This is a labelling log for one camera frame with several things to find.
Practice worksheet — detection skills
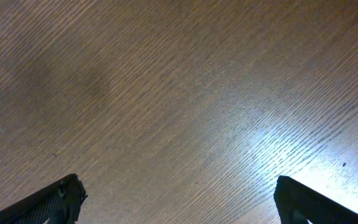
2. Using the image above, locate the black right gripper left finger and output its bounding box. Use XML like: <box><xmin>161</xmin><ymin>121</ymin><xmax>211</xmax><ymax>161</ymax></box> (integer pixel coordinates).
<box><xmin>0</xmin><ymin>174</ymin><xmax>88</xmax><ymax>224</ymax></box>

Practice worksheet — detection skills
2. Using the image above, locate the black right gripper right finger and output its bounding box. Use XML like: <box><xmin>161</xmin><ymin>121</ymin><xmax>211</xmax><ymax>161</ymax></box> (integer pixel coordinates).
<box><xmin>273</xmin><ymin>175</ymin><xmax>358</xmax><ymax>224</ymax></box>

